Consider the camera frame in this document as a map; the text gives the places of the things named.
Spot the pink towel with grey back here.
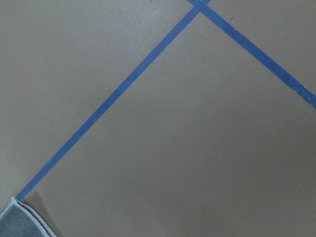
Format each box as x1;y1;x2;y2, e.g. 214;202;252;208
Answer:
0;197;56;237

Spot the brown paper table cover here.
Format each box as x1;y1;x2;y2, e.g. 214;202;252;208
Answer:
0;0;316;237

